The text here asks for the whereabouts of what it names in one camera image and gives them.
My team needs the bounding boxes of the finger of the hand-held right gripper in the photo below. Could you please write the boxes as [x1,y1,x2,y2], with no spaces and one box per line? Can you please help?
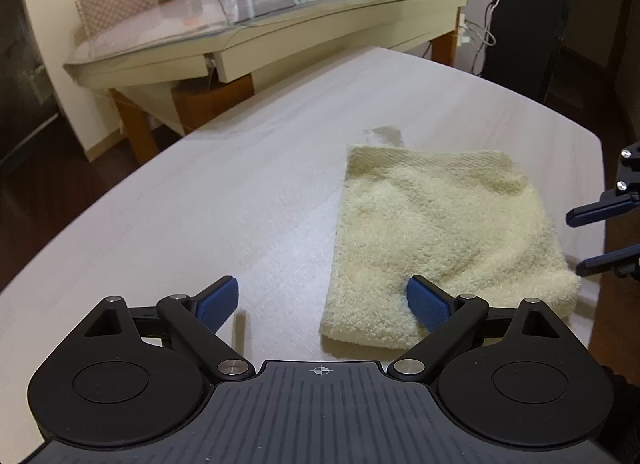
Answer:
[575,245,640,280]
[565,141,640,229]

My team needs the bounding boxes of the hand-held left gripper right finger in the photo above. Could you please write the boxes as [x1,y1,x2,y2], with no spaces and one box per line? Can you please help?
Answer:
[389,274,576,382]

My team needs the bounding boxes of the cream yellow terry towel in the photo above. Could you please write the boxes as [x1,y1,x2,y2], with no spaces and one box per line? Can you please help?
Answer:
[319,126,583,351]

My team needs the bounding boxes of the black tall appliance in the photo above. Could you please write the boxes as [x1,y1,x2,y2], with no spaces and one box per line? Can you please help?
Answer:
[480,0,640,112]

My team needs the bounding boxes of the glass-topped dining table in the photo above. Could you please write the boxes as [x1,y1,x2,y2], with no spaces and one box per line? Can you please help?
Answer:
[62,0,471,165]

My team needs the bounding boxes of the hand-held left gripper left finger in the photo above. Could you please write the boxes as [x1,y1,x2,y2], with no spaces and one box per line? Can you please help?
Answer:
[70,275,256,379]

